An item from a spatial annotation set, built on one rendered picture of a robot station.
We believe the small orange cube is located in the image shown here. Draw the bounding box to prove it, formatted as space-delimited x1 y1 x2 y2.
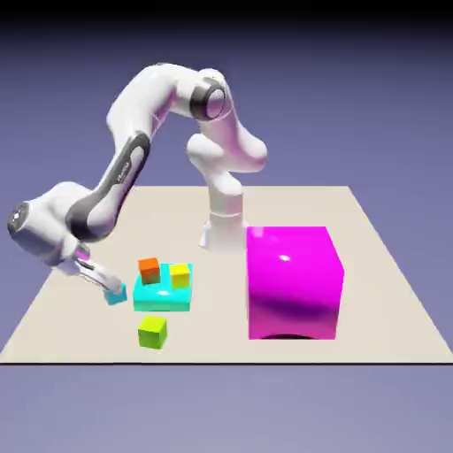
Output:
137 257 161 286

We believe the large magenta box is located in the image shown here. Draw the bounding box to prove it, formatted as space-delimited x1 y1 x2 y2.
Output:
246 226 346 342

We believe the small cyan cube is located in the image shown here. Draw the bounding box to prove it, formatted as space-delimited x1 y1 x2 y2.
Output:
104 282 128 307

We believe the large cyan box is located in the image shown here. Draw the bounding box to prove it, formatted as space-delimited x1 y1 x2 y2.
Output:
133 262 194 313

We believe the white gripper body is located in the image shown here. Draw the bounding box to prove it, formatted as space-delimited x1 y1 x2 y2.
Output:
74 258 124 294

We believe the small lime green cube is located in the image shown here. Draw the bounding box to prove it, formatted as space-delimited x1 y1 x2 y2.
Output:
137 315 168 350

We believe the small yellow cube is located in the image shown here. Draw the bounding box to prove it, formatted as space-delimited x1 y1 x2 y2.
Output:
168 263 191 290

